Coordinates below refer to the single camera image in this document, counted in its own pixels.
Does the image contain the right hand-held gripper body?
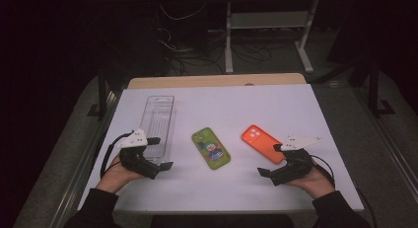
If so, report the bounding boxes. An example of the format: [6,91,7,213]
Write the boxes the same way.
[269,134,323,187]

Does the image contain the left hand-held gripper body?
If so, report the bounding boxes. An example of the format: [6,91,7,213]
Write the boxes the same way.
[116,128,162,181]

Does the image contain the orange phone case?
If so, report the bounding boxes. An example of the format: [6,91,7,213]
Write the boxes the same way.
[241,124,286,165]

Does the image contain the clear plastic tray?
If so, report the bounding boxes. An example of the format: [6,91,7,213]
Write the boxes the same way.
[140,95,177,166]

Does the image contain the green cartoon phone case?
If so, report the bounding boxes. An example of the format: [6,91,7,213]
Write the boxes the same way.
[191,126,232,171]

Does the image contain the person's left hand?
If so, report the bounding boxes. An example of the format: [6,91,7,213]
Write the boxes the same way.
[96,153,146,193]

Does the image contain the person's right hand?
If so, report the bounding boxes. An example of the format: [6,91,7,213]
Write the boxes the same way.
[285,158,335,200]

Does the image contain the black metal stand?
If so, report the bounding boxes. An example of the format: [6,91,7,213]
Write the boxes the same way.
[367,54,396,118]
[87,69,110,121]

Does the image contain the light wooden table board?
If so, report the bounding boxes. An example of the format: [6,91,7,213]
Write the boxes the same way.
[127,73,308,90]

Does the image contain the left hand-held gripper cable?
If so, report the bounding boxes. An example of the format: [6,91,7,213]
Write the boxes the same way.
[100,131,134,180]

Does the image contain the hand-held gripper cable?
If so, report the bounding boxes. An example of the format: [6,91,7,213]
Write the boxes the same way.
[100,131,134,180]
[310,154,379,228]

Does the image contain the right hand-held gripper cable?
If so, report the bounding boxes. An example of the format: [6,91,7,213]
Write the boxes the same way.
[310,154,379,228]

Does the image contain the tangle of floor cables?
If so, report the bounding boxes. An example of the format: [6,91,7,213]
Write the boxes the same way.
[157,27,274,76]

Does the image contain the hanging white cable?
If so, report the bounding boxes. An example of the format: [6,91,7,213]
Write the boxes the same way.
[159,2,206,23]

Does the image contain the white metal desk frame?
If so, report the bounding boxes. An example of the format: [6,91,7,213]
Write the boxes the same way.
[211,0,319,74]

